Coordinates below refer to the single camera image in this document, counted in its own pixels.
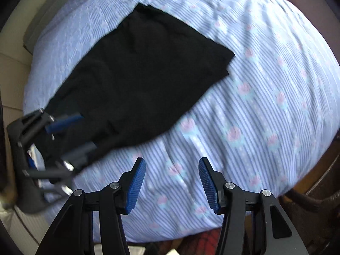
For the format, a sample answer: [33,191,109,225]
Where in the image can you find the black pants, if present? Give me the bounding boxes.
[35,4,234,164]

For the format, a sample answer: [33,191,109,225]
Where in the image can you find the floral striped bed sheet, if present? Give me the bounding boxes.
[23,0,339,243]

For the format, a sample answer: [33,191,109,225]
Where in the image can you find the beige headboard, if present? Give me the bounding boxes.
[0,0,91,255]

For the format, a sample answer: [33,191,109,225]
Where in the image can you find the brown bag with strap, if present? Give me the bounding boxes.
[279,136,339,254]

